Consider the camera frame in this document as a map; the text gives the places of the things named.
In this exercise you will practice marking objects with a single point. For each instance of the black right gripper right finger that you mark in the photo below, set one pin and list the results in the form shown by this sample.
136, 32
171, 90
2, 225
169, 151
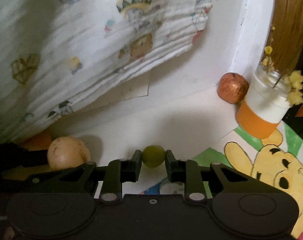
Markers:
220, 178

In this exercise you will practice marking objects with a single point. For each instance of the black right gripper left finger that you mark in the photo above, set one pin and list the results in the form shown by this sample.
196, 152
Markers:
112, 177

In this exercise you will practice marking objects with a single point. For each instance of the small green lime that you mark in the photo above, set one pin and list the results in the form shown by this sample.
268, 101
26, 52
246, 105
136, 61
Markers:
153, 156

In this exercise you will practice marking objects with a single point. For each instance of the beige round melon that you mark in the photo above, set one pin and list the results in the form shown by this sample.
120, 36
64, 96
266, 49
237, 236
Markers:
67, 152

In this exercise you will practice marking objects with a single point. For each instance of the colourful cartoon table mat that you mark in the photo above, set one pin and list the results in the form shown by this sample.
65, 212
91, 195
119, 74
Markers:
277, 160

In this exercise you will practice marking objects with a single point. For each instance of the red apple by jar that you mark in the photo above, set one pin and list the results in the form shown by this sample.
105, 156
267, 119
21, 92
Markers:
232, 88

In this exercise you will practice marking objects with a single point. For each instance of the orange white flower jar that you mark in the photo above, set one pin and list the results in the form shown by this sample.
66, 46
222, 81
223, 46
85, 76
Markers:
265, 103

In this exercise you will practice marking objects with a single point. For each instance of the yellow dried flowers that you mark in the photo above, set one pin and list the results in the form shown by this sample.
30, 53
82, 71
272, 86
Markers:
293, 80

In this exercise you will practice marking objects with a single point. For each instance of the white cartoon print cloth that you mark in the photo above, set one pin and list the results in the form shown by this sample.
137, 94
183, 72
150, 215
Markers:
58, 56

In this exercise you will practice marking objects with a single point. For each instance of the brown wooden door frame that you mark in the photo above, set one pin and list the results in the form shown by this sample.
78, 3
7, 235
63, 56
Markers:
286, 34

